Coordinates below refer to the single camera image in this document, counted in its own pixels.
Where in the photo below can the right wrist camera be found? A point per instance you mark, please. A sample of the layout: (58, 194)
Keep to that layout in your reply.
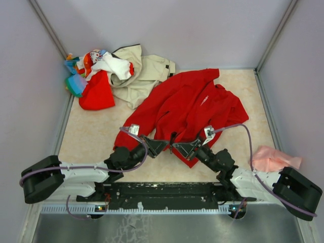
(209, 134)

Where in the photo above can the white printed shirt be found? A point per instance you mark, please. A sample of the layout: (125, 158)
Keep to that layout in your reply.
(101, 60)

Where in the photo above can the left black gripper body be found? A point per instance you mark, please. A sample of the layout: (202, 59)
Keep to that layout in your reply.
(144, 142)

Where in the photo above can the colourful striped cloth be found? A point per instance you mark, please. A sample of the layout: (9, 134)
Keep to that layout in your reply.
(75, 83)

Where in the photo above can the beige jacket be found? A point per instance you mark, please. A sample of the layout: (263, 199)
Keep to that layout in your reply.
(149, 72)

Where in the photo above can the red cloth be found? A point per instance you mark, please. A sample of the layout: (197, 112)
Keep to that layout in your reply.
(97, 95)

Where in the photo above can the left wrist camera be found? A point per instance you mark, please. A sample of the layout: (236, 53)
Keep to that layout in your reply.
(134, 130)

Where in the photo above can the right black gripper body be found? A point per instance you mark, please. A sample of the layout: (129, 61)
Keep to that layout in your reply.
(201, 153)

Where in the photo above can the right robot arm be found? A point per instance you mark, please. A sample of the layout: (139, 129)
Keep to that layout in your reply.
(287, 187)

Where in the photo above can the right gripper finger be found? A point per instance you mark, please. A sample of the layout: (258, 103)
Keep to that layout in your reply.
(197, 142)
(187, 150)

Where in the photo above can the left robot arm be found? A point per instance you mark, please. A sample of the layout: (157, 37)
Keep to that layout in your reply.
(51, 177)

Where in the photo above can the red zip jacket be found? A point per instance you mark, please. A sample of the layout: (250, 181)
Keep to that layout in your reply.
(179, 108)

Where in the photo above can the aluminium frame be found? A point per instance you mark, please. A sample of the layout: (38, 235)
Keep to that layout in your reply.
(230, 222)

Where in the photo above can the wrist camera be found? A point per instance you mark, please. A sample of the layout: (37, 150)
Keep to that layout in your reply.
(134, 130)
(209, 134)

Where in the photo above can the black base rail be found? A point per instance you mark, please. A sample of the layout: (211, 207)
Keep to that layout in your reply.
(160, 196)

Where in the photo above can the pink cloth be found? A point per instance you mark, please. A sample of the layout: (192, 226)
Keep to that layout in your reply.
(268, 159)

